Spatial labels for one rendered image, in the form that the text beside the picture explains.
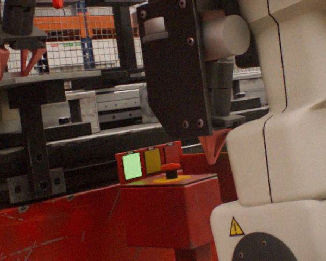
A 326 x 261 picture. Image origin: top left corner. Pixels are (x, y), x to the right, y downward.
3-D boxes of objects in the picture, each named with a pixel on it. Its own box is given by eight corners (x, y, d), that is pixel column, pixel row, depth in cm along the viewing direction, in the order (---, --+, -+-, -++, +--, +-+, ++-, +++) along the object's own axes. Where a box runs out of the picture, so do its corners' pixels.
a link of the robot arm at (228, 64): (218, 57, 126) (240, 56, 129) (194, 53, 131) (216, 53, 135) (215, 94, 127) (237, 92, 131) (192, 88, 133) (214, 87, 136)
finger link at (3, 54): (-21, 74, 130) (-17, 28, 126) (12, 71, 135) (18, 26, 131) (-4, 88, 126) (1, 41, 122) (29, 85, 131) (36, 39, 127)
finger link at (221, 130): (202, 156, 140) (205, 111, 138) (231, 163, 136) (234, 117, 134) (181, 161, 135) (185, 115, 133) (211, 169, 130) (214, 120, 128)
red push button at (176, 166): (174, 184, 126) (171, 165, 125) (157, 184, 128) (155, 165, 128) (187, 180, 129) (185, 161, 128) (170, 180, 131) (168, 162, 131)
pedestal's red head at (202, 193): (192, 250, 120) (179, 149, 119) (126, 246, 131) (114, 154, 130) (252, 224, 136) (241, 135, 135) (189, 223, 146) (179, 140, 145)
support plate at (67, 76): (15, 83, 115) (14, 77, 114) (-49, 97, 134) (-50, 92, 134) (101, 75, 126) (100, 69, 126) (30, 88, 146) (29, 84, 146)
